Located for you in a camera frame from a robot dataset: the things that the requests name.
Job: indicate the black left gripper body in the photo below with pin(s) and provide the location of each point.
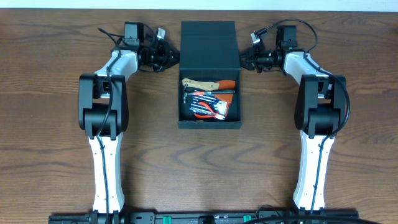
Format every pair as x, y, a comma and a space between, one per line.
162, 56

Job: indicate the dark green box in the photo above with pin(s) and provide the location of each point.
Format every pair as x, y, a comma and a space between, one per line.
208, 53

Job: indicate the red handled small pliers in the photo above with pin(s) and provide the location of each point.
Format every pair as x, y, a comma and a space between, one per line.
207, 112

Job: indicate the small metal hammer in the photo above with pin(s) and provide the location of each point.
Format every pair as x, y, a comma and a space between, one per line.
185, 96

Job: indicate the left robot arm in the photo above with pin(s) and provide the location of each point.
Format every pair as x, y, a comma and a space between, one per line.
103, 113

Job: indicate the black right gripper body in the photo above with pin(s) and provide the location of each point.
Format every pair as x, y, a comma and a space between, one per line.
263, 59

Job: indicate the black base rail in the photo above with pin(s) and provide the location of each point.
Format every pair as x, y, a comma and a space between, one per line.
154, 217

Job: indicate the clear blue screwdriver set case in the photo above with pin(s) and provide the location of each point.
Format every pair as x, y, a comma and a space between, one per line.
217, 105

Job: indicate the orange scraper with wooden handle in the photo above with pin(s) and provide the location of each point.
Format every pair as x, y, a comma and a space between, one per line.
213, 86

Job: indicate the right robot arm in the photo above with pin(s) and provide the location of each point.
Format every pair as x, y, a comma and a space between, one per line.
321, 111

